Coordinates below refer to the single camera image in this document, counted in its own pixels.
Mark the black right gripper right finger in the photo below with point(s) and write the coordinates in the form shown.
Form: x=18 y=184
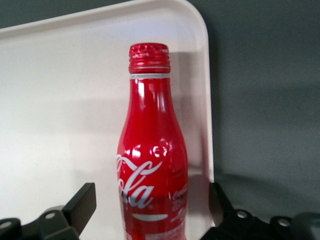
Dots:
x=220 y=207

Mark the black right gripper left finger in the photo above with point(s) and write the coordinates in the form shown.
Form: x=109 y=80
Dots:
x=80 y=207

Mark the red coke bottle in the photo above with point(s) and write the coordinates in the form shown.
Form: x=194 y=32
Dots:
x=152 y=150

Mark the beige plastic tray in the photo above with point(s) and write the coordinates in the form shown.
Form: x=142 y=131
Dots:
x=62 y=112

